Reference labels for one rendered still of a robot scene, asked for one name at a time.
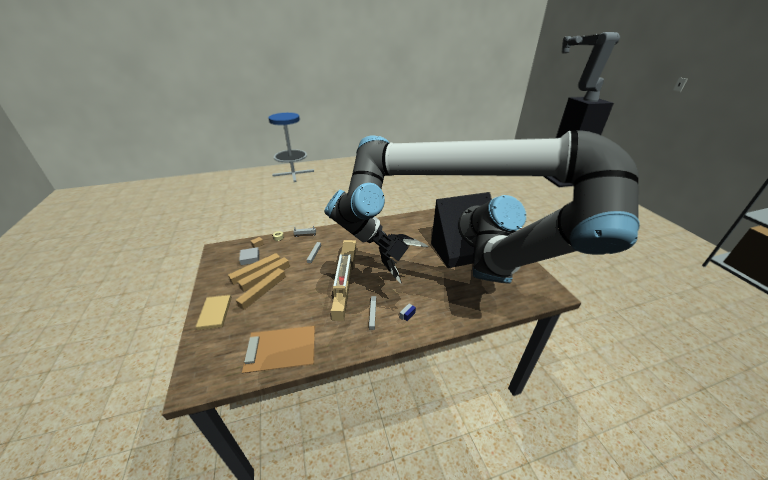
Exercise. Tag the tan flat wooden block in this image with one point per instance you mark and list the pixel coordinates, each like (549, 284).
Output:
(214, 312)

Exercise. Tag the tan clipboard with grey clip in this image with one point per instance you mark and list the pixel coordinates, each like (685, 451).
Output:
(277, 349)

